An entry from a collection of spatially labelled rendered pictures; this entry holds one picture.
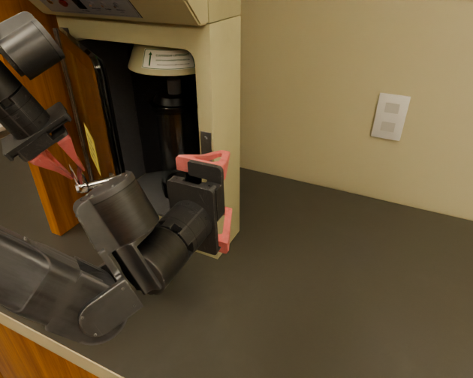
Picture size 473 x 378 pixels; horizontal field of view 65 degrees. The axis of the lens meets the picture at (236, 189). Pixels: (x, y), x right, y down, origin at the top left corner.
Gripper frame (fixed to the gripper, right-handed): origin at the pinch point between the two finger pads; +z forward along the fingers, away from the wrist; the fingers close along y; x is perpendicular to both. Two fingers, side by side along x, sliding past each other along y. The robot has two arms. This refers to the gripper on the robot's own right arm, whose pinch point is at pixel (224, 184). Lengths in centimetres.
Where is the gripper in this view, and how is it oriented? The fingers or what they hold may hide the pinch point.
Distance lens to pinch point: 53.6
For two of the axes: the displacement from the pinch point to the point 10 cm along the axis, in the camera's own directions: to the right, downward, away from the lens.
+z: 4.2, -5.0, 7.6
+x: -9.1, -2.1, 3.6
